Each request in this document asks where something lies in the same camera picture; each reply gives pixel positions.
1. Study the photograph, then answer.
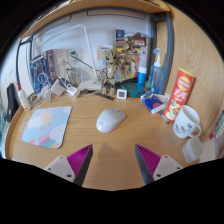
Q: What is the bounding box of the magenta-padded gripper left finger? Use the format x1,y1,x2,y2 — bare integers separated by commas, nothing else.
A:
43,143,94,187

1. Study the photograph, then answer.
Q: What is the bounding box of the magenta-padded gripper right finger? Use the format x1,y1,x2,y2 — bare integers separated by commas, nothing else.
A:
134,143,184,186

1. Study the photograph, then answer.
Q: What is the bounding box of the light grey computer mouse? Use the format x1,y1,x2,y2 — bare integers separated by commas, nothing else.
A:
95,107,128,134

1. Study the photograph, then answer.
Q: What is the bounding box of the sky print mouse pad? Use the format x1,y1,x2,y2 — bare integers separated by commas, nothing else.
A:
21,105,73,150

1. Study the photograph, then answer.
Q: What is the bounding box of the clear plastic cup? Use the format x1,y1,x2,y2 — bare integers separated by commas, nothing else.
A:
181,136,204,164

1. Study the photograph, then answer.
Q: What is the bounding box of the white mug with face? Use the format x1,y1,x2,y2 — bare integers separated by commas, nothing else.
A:
172,104,203,139

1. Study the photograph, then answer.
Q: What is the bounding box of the blue tissue pack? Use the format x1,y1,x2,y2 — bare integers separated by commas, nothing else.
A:
140,92,167,115

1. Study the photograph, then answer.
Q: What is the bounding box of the black ruler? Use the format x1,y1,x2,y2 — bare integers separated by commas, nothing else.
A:
94,91,116,101

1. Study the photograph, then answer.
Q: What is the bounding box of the white power strip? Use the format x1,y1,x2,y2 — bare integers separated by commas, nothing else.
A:
63,83,82,99

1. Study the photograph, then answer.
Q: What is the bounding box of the red chips can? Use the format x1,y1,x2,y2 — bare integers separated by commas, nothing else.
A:
163,67,196,123

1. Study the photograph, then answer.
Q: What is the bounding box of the teal round container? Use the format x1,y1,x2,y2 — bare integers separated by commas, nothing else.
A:
124,81,146,99

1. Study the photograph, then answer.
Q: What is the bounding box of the small white cube clock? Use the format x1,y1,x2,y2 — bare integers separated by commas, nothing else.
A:
116,88,128,100

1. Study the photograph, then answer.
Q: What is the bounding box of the white charger block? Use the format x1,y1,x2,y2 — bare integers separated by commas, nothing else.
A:
50,79,66,97

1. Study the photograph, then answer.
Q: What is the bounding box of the white desk lamp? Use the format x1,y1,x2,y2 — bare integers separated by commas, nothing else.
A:
34,22,105,93

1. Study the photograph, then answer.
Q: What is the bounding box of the bed with teal blanket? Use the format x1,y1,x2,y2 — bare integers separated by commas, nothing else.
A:
0,106,9,159

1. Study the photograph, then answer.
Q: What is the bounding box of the white bottle with red cap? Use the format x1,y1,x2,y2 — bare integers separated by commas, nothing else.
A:
16,82,32,112

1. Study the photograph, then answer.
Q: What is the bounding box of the blue spray bottle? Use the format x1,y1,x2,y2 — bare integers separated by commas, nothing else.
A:
148,48,166,95

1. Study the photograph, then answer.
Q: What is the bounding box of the blue and white tube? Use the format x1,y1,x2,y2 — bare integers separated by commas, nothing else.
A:
137,66,148,87

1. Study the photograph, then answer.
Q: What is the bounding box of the clear glass jar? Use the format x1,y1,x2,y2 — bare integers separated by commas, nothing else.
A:
68,66,83,86

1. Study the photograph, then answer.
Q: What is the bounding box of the black bag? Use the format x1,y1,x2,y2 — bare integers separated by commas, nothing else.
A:
6,83,20,123

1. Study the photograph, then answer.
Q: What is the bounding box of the beige brick-built figure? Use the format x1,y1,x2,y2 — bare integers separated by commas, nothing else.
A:
100,46,133,97

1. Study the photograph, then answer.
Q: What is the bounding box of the blue robot model kit box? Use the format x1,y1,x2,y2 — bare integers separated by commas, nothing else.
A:
29,49,57,96

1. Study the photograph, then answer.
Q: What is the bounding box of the beige card with blue print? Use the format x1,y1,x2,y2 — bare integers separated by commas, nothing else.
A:
96,44,114,61

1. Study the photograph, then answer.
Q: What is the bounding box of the colourful figure box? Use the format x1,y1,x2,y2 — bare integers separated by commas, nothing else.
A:
114,29,152,83

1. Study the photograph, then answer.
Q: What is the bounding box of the white cable bundle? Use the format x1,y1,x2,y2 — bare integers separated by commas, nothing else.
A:
28,71,68,108

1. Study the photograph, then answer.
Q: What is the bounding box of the dark green plugged cable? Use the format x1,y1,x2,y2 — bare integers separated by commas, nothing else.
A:
69,51,95,71

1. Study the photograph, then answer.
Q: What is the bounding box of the white wall socket plate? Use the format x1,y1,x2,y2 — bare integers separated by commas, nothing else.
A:
53,49,83,73

